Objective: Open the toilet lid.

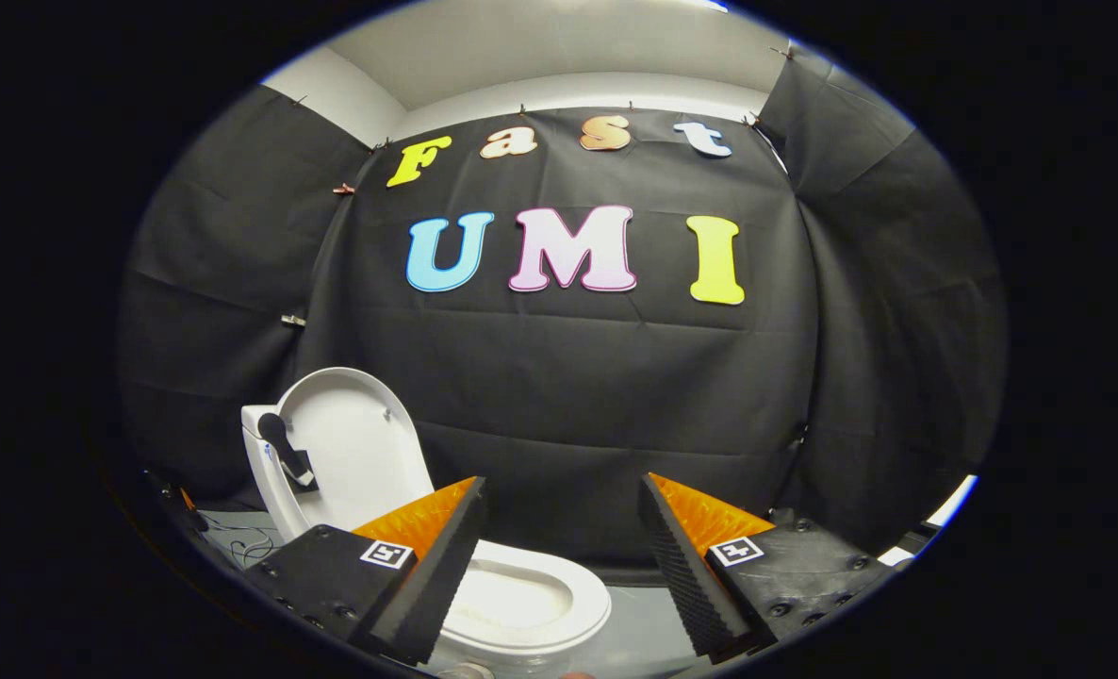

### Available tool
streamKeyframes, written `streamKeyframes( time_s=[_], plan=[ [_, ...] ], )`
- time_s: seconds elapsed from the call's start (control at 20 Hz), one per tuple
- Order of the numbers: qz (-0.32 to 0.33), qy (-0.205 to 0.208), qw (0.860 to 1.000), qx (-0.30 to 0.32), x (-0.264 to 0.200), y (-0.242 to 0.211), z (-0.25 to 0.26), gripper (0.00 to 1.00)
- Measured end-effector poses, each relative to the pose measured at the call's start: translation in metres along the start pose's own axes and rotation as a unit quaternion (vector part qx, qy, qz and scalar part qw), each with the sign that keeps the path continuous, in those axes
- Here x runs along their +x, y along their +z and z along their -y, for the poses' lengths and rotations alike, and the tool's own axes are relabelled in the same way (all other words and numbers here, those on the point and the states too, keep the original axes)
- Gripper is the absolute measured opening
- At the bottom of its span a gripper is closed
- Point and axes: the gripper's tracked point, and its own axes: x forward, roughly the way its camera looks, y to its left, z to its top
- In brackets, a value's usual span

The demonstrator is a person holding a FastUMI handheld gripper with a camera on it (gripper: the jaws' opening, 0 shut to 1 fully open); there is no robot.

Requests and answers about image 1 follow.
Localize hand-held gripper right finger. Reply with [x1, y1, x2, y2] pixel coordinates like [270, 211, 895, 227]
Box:
[639, 472, 899, 661]

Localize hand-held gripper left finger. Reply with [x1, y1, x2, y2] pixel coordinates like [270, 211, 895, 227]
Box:
[243, 476, 489, 669]

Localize white toilet lid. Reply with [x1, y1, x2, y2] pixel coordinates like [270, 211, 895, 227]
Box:
[271, 367, 437, 535]

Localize black toilet lid handle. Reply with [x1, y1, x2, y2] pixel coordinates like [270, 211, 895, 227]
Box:
[257, 412, 319, 490]

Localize white toilet seat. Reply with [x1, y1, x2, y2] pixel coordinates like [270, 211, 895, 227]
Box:
[441, 539, 613, 657]

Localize white ceramic toilet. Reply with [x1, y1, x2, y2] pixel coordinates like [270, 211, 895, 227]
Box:
[241, 404, 607, 675]

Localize black backdrop cloth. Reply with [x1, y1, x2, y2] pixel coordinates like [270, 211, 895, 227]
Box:
[118, 42, 1008, 569]

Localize thin floor cables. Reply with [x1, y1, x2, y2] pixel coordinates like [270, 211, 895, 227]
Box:
[206, 514, 279, 569]

